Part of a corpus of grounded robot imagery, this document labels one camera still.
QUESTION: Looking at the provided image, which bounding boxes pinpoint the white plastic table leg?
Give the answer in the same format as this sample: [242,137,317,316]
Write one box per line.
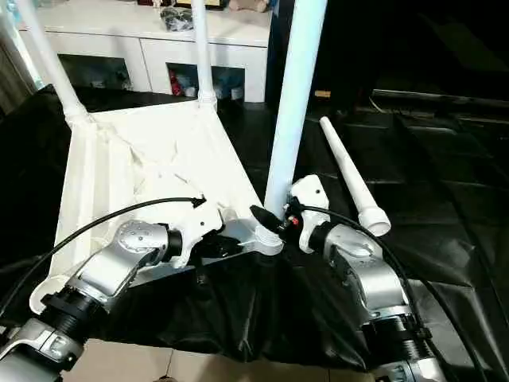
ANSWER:
[318,115,393,239]
[13,0,93,130]
[190,0,219,114]
[262,0,329,232]

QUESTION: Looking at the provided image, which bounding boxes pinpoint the dark low shelf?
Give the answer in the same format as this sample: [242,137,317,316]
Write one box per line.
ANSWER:
[369,86,509,109]

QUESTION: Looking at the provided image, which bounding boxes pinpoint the black work mat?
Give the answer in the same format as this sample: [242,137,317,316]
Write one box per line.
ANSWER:
[0,84,509,375]

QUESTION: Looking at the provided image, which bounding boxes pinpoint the shiny ornament on cabinet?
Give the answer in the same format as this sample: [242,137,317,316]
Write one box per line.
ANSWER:
[161,6,196,33]

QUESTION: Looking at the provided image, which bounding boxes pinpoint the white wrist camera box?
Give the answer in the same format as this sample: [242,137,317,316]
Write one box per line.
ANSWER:
[168,197,226,269]
[286,174,332,255]

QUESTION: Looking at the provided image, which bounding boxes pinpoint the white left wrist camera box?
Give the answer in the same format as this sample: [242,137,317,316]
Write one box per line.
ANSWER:
[168,197,226,269]

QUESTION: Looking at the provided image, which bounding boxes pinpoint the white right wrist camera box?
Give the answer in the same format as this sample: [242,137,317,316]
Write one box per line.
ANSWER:
[286,174,332,255]

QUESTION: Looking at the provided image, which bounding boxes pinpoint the white cabinet with glass doors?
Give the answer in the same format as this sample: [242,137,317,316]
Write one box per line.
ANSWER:
[16,0,273,103]

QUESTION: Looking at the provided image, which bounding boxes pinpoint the white plastic table top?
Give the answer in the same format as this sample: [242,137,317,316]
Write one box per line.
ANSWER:
[29,103,285,316]

